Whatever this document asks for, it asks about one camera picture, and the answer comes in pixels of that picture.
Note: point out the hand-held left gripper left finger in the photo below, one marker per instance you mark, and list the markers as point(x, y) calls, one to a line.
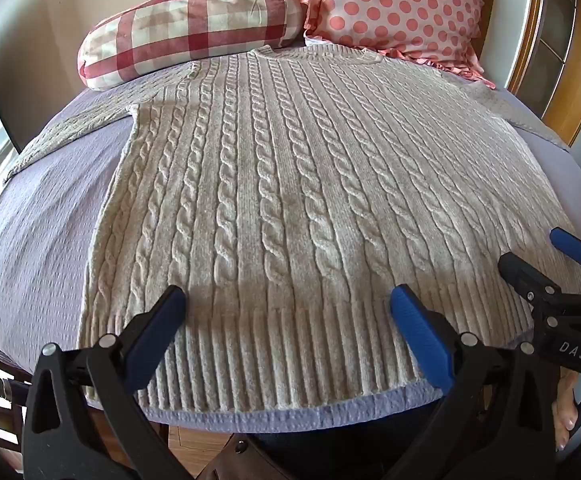
point(166, 314)

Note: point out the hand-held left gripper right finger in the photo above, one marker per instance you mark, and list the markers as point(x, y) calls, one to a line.
point(420, 335)

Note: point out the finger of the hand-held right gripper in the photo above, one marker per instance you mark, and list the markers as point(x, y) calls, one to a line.
point(573, 246)
point(525, 275)

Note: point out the person's right hand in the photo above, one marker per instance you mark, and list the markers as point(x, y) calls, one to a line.
point(566, 410)

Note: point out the lavender bed sheet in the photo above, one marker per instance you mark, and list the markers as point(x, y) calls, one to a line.
point(35, 260)

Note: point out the wooden door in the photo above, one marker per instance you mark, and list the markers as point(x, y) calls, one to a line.
point(555, 50)

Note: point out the red plaid pillow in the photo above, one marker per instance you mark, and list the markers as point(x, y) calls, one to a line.
point(190, 30)

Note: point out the pink polka dot pillow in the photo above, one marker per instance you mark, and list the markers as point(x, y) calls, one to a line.
point(400, 5)

